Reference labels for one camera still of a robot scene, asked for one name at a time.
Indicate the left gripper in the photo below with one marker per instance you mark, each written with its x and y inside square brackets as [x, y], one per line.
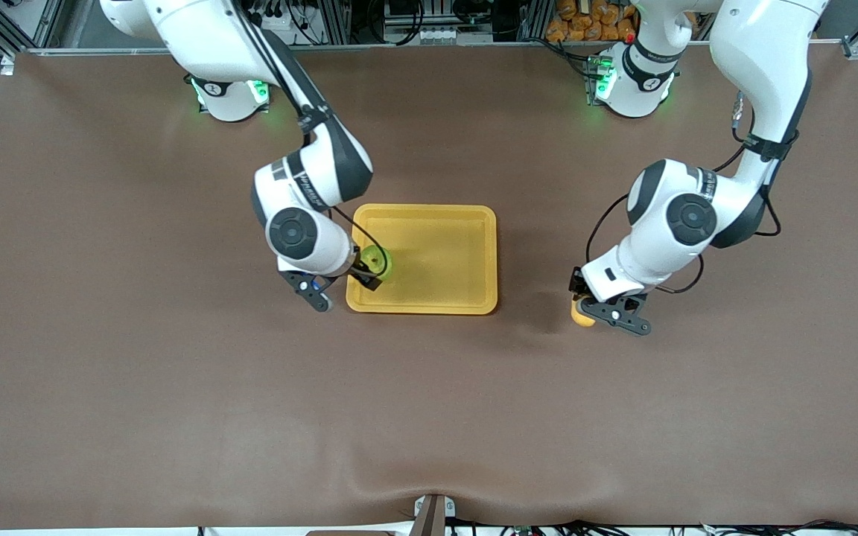
[576, 284]

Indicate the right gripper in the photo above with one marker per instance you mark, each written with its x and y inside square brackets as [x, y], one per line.
[364, 279]

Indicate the green apple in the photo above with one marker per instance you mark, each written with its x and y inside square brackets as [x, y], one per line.
[378, 262]

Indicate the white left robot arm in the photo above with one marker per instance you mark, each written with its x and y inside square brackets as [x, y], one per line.
[764, 45]

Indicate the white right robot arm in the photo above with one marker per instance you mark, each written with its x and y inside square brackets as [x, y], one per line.
[198, 30]

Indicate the yellow plastic tray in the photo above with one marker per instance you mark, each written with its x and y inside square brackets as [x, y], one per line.
[444, 253]

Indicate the brown table mat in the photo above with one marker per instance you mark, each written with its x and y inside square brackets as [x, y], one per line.
[429, 417]

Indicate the grey terminal block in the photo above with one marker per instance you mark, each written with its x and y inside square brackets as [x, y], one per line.
[436, 34]

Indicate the white power strip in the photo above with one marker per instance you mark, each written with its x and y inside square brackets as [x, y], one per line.
[284, 30]

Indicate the orange bagged goods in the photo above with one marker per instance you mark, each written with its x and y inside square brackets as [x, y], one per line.
[593, 22]

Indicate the aluminium table edge rail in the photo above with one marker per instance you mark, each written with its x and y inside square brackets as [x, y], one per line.
[436, 46]

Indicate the metal table clamp bracket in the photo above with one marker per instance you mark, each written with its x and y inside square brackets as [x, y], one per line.
[433, 514]

